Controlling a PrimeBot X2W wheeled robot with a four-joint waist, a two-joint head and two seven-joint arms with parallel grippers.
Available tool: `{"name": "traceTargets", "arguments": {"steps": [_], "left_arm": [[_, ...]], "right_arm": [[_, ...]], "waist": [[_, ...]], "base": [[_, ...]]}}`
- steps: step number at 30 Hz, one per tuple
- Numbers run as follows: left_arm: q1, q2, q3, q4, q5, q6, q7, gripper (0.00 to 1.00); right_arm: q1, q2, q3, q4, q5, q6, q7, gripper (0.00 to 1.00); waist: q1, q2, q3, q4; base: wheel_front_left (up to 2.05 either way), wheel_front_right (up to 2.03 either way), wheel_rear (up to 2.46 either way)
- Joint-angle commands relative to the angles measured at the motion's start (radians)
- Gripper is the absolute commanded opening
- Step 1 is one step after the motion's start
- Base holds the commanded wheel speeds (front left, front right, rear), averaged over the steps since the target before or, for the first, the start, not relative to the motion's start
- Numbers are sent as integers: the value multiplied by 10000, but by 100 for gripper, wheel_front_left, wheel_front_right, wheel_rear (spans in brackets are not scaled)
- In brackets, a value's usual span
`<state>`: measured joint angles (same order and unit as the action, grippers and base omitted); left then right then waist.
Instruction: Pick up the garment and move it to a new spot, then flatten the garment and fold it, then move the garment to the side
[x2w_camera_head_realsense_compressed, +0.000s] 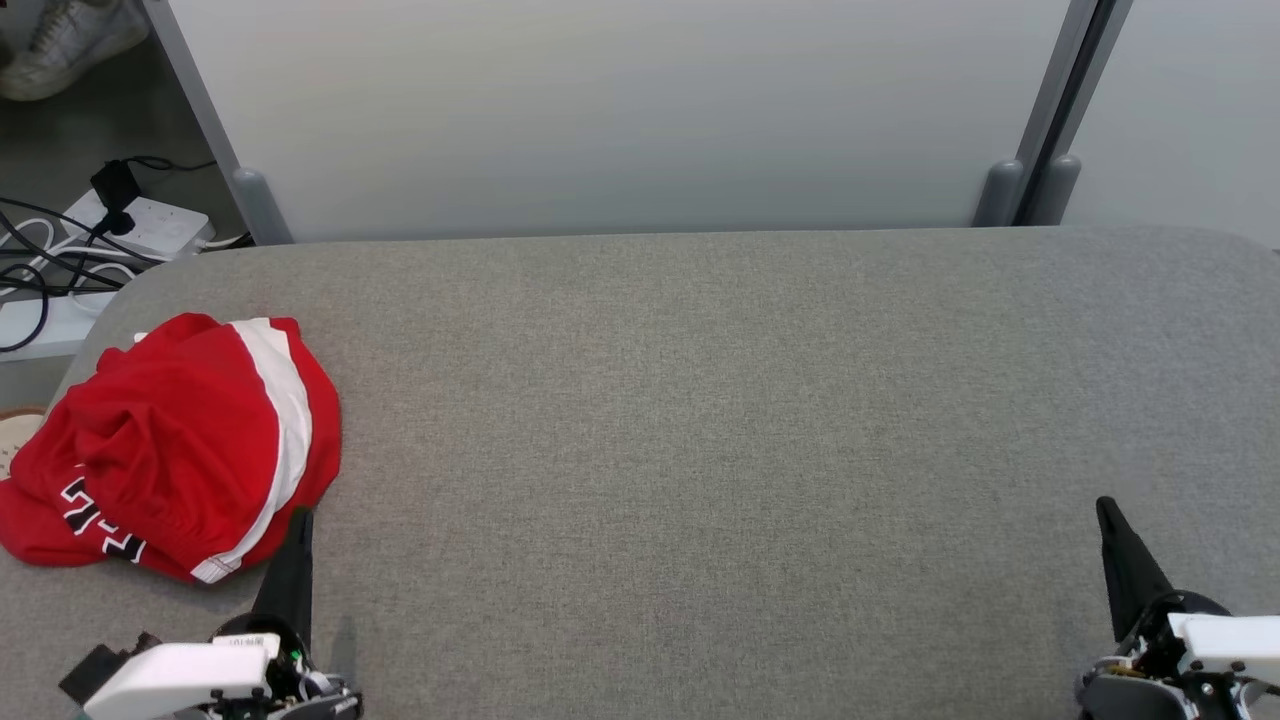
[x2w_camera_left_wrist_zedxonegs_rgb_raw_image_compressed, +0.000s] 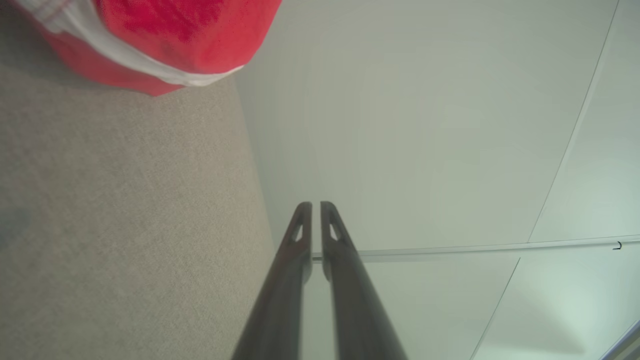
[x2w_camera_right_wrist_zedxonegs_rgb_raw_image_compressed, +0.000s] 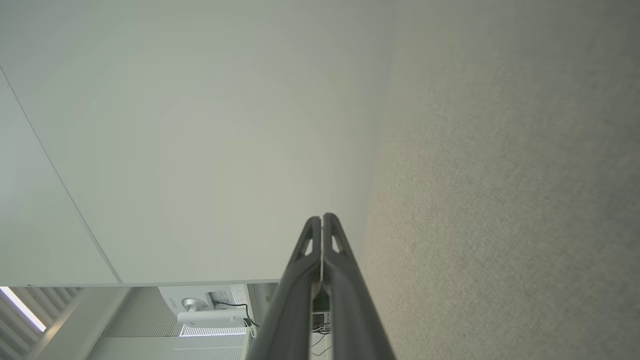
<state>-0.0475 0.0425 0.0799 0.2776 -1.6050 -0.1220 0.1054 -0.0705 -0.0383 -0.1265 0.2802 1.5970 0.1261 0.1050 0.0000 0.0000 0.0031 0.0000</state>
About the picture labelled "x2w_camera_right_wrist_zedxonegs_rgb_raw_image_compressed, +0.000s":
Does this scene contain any white mounted device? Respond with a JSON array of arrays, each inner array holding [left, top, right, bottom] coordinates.
[[157, 285, 249, 329]]

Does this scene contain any wide white partition panel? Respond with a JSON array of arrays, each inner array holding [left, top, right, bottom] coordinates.
[[0, 0, 396, 287]]

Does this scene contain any long ceiling light strip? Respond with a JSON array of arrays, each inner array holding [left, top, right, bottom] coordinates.
[[0, 286, 47, 333]]

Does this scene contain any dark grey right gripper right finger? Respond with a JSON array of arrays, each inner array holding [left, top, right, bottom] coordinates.
[[322, 213, 397, 360]]

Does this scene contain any black device cable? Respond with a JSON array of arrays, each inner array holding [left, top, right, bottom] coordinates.
[[214, 300, 259, 329]]

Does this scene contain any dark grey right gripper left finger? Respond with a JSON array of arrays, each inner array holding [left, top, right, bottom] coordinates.
[[247, 215, 322, 360]]

